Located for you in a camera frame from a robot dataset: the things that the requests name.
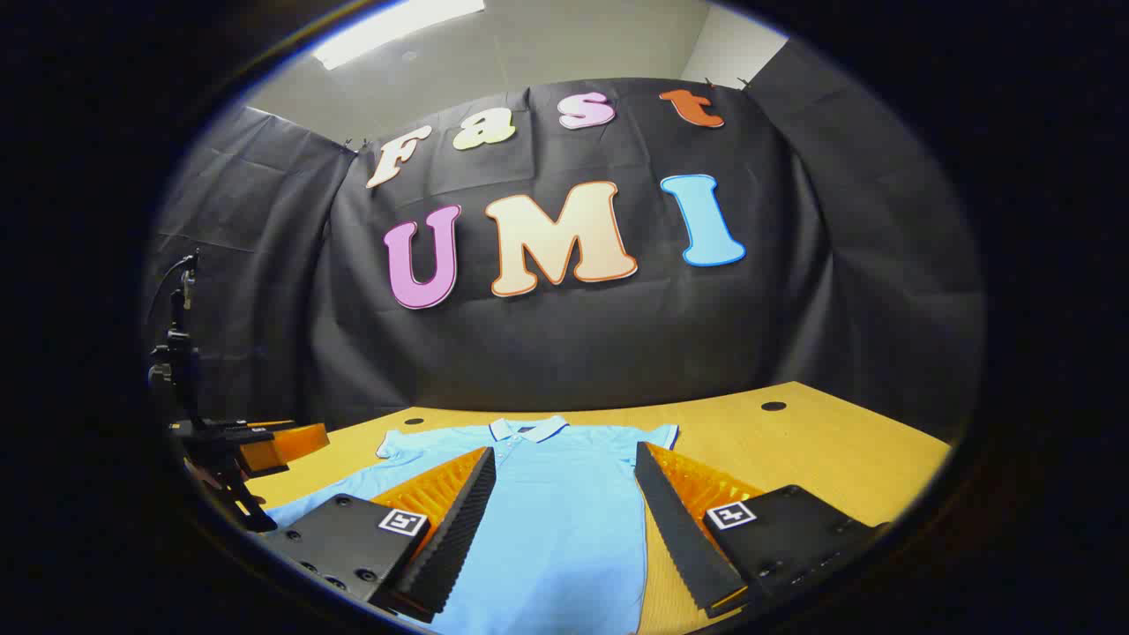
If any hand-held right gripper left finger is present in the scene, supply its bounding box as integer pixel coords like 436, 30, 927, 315
265, 445, 497, 625

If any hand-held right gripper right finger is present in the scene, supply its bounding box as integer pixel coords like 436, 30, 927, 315
633, 441, 892, 618

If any light blue T-shirt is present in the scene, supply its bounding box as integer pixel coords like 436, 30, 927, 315
265, 415, 680, 635

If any black backdrop cloth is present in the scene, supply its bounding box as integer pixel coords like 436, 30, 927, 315
146, 40, 987, 442

